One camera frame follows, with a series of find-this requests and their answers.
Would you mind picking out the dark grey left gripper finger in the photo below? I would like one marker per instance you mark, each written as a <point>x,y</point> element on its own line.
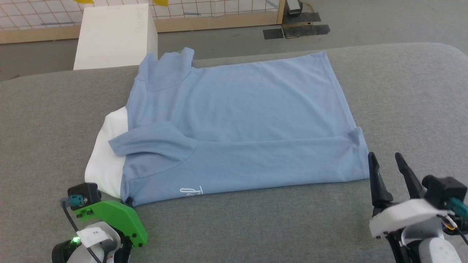
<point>128,201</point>

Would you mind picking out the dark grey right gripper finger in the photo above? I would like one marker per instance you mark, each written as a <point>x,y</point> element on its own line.
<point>378,190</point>
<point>411,182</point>

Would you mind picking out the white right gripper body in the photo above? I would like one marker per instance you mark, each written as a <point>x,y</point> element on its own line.
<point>406,215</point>

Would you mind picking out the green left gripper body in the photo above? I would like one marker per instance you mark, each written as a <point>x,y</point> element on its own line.
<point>117,219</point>

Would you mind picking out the light blue and white T-shirt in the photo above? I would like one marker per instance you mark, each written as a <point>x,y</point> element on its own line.
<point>237,109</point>

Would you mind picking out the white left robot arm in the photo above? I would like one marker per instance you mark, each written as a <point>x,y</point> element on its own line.
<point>98,241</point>

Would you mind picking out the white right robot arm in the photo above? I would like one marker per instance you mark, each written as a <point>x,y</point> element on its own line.
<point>435,248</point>

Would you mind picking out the white rectangular box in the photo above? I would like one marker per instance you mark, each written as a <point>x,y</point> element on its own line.
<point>113,36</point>

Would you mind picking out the large black floor mat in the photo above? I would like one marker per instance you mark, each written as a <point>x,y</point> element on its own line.
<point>305,27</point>

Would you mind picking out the grey metal stand foot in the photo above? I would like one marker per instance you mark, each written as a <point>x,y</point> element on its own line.
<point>294,6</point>

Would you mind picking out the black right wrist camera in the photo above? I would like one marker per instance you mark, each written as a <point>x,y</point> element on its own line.
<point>442,190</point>

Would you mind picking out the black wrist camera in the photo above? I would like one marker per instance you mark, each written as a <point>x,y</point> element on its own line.
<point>86,193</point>
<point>442,190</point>

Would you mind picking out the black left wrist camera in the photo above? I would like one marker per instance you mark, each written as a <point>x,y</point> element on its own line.
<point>86,193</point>

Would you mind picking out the wooden frame post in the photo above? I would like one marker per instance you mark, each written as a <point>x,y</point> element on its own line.
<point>280,11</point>

